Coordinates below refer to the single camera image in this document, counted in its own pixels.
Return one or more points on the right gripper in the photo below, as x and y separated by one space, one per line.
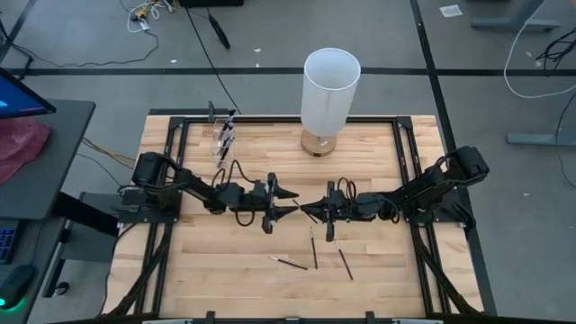
344 206

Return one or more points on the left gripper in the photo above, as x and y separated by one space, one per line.
258 200

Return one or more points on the thin black makeup brush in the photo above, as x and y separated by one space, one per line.
296 203
344 260
313 249
227 143
223 155
288 263

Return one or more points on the black powder makeup brush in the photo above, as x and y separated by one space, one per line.
228 131

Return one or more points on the fan makeup brush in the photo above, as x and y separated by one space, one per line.
231 112

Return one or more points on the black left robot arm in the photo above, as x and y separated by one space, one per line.
193 184

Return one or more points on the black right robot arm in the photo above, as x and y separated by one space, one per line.
427 184

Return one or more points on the clear acrylic organizer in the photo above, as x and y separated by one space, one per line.
216 153

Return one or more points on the white shade wooden base lamp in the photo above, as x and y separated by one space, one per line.
328 94

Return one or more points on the black stick-shaped device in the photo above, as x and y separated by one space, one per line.
219 32

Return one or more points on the grey desk foot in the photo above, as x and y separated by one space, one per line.
540 139

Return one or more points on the black side desk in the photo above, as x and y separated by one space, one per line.
49 171

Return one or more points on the white paper sheet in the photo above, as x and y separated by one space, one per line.
451 11

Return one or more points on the dark grey desk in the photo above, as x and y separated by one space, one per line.
42 252

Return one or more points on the grey desk leg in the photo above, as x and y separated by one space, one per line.
513 23

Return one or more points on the pink cloth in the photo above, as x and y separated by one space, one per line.
18 144

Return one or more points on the black computer mouse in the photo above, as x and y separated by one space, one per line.
18 283

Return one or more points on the computer keyboard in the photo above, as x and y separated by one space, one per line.
6 245

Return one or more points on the computer monitor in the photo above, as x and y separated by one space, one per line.
18 101

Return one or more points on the black post clamp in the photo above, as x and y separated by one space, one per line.
210 111

